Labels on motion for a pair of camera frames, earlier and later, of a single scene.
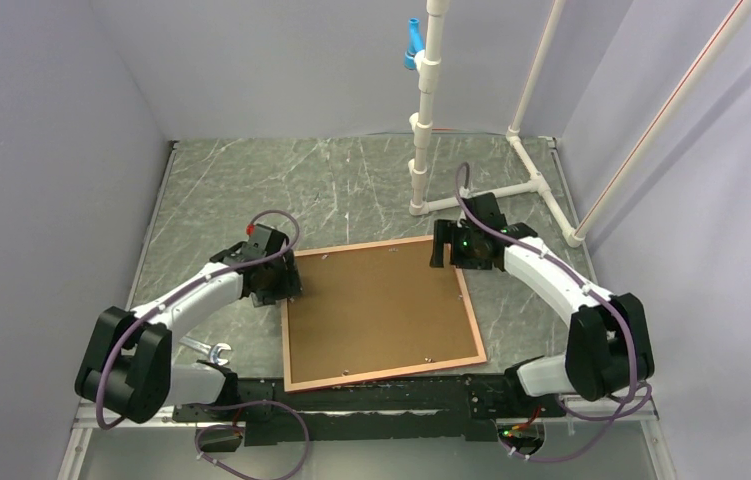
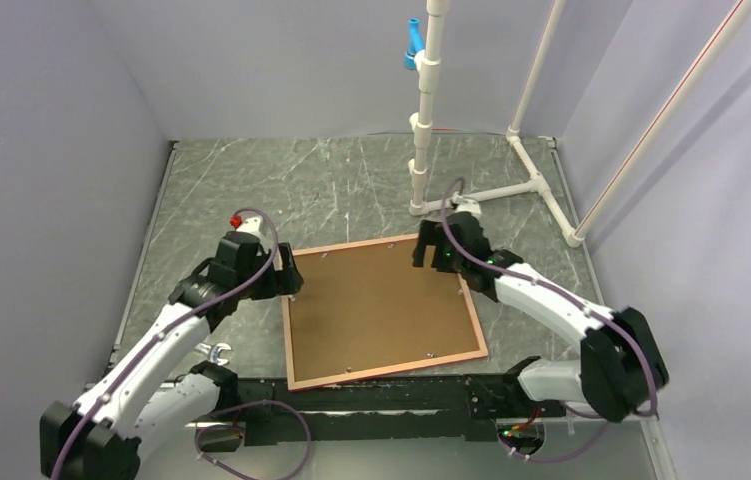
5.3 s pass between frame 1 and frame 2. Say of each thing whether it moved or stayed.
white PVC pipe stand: stayed
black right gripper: moved
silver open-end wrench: stayed
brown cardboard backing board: stayed
